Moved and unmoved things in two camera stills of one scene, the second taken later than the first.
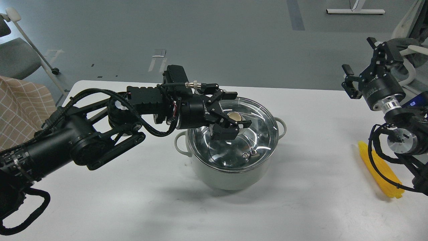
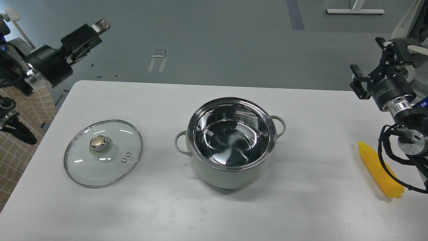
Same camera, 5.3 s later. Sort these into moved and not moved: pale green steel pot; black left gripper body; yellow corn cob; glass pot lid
Moved: glass pot lid; black left gripper body
Not moved: pale green steel pot; yellow corn cob
